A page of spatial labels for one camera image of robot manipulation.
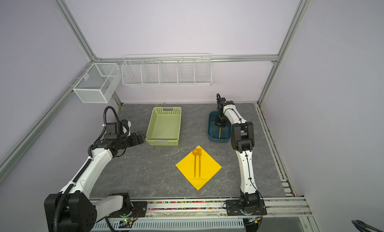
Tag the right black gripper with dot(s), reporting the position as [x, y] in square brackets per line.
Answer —
[217, 122]

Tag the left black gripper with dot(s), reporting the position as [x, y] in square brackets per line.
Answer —
[135, 141]

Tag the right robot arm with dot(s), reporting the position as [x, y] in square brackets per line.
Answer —
[243, 142]

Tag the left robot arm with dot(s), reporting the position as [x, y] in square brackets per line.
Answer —
[71, 209]

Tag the teal plastic tray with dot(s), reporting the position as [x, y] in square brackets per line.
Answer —
[218, 134]

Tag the green plastic basket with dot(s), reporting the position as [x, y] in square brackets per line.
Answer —
[164, 126]

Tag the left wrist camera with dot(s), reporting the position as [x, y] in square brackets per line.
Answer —
[125, 124]

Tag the white wire wall rack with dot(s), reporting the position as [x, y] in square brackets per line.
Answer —
[167, 69]

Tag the white mesh wall box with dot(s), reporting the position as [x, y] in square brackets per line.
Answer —
[99, 83]

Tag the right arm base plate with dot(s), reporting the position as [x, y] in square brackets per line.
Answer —
[234, 208]

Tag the white vented cable duct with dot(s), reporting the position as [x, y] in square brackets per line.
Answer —
[177, 225]

